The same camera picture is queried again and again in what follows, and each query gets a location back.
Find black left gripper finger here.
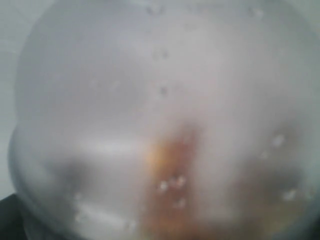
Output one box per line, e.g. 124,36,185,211
0,194,28,240

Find clear plastic tumbler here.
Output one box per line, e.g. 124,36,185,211
7,124,320,240

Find clear dome lid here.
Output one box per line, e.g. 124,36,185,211
14,0,320,156

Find brown chunks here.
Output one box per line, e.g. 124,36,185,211
140,125,199,240

